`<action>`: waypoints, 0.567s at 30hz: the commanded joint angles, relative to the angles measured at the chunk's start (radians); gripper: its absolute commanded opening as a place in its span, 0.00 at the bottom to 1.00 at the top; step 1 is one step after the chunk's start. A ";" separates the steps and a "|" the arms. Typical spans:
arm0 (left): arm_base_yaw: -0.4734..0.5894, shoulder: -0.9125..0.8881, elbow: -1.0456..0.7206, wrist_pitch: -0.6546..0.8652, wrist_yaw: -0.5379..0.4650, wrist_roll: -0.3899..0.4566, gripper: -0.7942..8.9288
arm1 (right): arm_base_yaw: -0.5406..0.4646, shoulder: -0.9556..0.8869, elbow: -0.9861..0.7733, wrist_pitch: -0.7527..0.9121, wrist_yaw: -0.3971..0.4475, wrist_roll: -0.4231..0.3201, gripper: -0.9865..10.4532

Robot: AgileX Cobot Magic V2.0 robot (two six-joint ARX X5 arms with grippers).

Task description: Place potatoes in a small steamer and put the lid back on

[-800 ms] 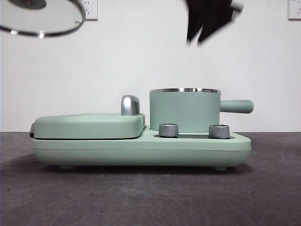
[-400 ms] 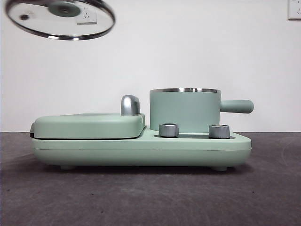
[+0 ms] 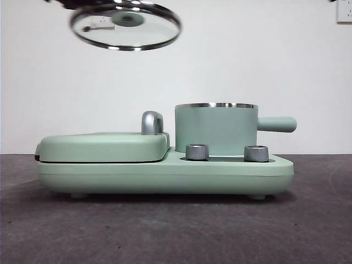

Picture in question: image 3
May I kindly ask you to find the glass lid with green knob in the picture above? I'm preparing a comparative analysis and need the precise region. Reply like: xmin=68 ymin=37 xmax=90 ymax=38
xmin=69 ymin=0 xmax=182 ymax=52

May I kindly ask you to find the silver control knob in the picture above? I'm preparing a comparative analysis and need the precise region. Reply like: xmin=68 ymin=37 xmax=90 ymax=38
xmin=244 ymin=145 xmax=270 ymax=162
xmin=185 ymin=144 xmax=210 ymax=160

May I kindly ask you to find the chrome griddle cover handle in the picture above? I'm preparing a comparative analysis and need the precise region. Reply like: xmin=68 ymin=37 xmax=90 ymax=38
xmin=141 ymin=111 xmax=165 ymax=135

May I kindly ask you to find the green griddle cover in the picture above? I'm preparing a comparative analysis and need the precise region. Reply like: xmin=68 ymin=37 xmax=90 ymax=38
xmin=34 ymin=131 xmax=171 ymax=163

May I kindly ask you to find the green breakfast machine base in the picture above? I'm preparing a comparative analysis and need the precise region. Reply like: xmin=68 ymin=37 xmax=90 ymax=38
xmin=37 ymin=145 xmax=295 ymax=199

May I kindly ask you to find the green steamer pot with handle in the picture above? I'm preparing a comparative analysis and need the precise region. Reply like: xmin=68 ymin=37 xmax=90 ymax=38
xmin=175 ymin=102 xmax=298 ymax=154

